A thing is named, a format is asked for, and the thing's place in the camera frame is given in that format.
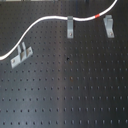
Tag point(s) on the middle grey metal cable clip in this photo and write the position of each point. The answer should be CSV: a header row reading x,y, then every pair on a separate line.
x,y
70,27

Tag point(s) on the grey metal cable clip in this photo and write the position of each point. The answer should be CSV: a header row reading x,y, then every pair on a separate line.
x,y
23,54
70,27
108,22

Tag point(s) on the left grey metal cable clip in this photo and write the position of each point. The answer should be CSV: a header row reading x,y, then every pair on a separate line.
x,y
23,54

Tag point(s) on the right grey metal cable clip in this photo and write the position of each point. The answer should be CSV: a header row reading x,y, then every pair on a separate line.
x,y
108,22

